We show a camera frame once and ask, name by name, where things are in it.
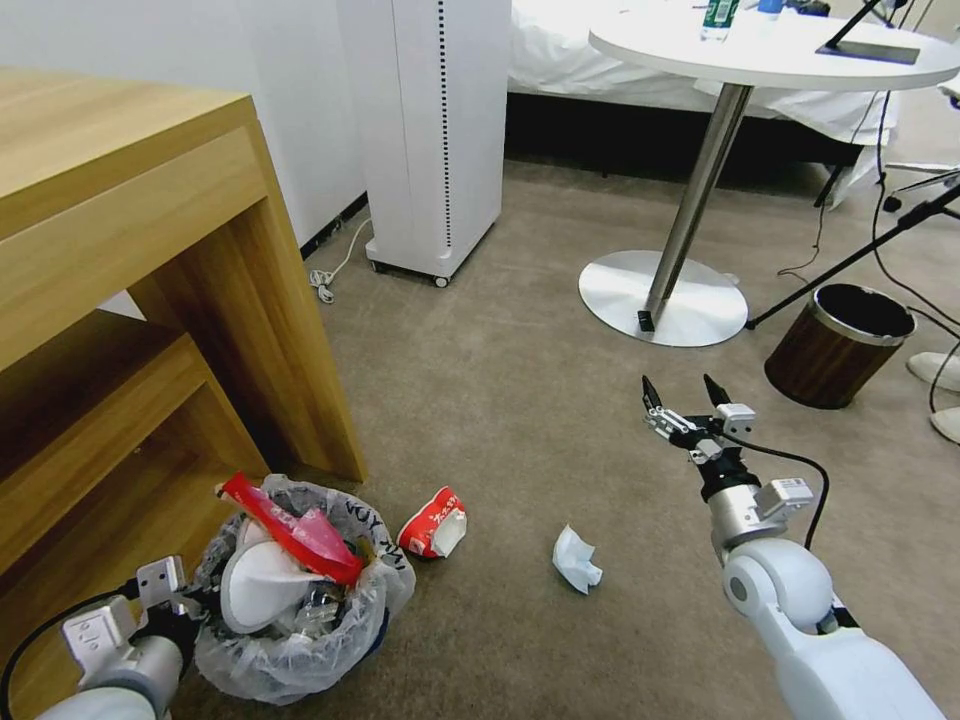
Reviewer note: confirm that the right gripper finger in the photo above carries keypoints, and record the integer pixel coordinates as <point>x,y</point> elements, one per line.
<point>717,394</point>
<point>660,411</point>

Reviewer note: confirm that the trash bin with clear bag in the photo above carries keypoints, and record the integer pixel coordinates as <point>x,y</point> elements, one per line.
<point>300,652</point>

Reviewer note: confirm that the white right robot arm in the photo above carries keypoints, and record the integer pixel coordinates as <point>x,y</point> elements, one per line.
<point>780,592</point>

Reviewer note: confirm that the brown wood-grain waste bin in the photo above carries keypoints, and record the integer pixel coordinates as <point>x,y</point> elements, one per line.
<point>832,352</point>

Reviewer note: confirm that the white paper bowl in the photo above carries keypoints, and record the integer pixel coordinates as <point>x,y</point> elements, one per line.
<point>255,585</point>

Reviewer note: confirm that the small black clip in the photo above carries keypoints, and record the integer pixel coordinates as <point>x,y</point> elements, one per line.
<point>645,321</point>

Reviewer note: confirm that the red snack wrapper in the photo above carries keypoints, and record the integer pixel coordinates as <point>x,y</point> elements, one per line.
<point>300,529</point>

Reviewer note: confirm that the crumpled white tissue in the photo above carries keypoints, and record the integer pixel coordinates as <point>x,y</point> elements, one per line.
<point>574,559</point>

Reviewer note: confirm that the black tripod leg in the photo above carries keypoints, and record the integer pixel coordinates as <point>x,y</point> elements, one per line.
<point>855,259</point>

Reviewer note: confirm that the white slipper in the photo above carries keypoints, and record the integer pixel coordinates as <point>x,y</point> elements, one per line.
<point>936,369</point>
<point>946,424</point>

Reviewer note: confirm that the red and white paper cup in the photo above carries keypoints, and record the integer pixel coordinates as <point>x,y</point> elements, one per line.
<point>431,529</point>

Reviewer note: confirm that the wooden desk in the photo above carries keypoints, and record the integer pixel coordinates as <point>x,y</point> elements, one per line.
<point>150,300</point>

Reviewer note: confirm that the round white table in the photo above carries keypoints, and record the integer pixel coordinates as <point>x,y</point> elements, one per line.
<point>720,67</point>

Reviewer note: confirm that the white bed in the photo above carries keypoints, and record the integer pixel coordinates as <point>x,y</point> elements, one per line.
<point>600,67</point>

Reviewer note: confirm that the white tower air purifier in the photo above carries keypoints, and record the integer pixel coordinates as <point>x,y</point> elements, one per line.
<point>435,127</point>

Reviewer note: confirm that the green label water bottle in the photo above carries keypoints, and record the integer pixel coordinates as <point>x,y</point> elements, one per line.
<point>720,19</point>

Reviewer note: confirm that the black flat stand base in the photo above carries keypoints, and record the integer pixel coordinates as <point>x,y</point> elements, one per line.
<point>870,49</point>

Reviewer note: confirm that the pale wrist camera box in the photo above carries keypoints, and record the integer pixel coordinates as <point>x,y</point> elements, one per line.
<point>736,420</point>
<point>160,579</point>

